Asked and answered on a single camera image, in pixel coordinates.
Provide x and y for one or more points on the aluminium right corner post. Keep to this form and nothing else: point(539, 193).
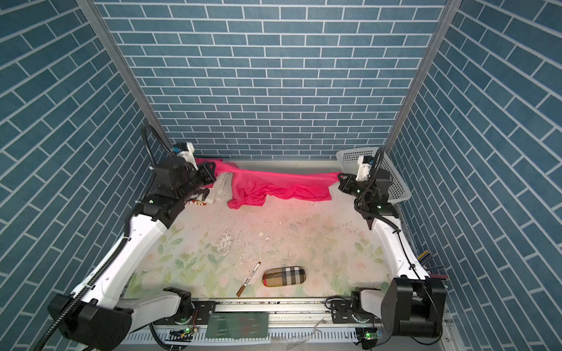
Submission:
point(436, 40)

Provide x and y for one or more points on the aluminium left corner post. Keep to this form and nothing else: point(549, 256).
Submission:
point(95, 20)

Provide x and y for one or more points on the magenta t shirt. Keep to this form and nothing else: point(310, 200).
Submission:
point(251, 188)

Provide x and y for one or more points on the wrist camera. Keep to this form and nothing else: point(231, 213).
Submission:
point(186, 151)
point(365, 164)

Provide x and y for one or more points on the aluminium corner post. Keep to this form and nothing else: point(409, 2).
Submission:
point(95, 20)
point(436, 40)

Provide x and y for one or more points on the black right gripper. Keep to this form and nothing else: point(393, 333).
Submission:
point(347, 186)

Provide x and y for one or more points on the white perforated plastic basket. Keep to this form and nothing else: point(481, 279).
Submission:
point(398, 189)

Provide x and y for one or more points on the aluminium front rail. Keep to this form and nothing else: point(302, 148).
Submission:
point(291, 320)

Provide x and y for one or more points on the coloured pencils bundle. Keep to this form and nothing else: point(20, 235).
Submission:
point(432, 264)

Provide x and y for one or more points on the plaid beige glasses case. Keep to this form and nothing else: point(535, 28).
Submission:
point(279, 277)

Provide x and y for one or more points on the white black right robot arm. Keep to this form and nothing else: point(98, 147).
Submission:
point(412, 304)

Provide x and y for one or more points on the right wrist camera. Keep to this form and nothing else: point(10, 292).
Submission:
point(365, 164)

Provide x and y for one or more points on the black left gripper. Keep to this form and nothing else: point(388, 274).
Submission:
point(208, 175)

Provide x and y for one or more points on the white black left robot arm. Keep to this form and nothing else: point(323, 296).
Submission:
point(94, 314)

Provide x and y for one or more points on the brown handled marker pen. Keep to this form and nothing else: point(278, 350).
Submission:
point(248, 279)

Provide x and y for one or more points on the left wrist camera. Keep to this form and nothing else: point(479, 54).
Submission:
point(186, 151)

